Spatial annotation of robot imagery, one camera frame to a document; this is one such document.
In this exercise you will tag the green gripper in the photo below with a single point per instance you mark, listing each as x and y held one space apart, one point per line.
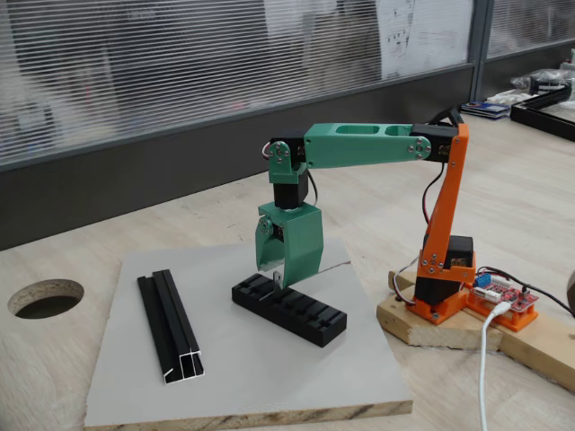
302 233

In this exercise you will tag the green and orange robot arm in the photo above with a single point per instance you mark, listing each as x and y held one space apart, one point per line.
359 148

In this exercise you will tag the black slotted holder block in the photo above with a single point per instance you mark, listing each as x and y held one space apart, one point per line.
314 328

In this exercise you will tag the grey laminated wood board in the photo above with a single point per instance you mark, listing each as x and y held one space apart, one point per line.
251 381

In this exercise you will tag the light wooden base block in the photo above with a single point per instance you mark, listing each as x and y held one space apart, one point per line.
431 334

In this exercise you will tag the black folding stand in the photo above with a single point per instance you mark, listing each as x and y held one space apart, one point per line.
454 116

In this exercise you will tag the red controller circuit board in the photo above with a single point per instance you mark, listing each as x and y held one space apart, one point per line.
516 298

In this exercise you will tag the stack of blue cards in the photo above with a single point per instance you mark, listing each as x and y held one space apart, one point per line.
487 110

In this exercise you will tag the white paper packet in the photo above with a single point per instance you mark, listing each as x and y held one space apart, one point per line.
505 96

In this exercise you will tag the long wooden plank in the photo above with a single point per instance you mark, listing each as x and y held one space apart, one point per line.
548 350

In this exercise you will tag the clear plastic bag with parts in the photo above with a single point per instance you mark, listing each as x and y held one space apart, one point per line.
543 78

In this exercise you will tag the dark aluminium profile rail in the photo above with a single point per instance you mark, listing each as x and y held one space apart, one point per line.
161 314

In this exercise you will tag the black rectangular frame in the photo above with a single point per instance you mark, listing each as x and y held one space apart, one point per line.
539 116

